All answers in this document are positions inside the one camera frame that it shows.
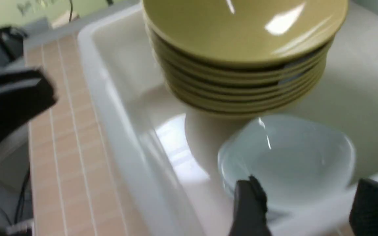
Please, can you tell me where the white square dish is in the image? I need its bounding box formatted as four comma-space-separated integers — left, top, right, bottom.
218, 114, 356, 213

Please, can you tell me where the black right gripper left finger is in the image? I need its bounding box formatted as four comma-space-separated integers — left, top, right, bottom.
229, 176, 272, 236

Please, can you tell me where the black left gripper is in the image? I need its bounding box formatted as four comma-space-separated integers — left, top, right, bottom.
0, 68, 57, 143

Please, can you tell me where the white plastic tub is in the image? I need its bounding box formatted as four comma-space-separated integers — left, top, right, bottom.
78, 2, 378, 236

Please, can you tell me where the stack of yellow bowls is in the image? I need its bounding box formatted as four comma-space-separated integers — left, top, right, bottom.
141, 0, 348, 119

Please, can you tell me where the checkered tan tablecloth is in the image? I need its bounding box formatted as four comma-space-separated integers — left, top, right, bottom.
25, 32, 150, 236

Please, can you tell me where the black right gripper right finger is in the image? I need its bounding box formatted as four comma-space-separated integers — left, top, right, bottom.
349, 178, 378, 236

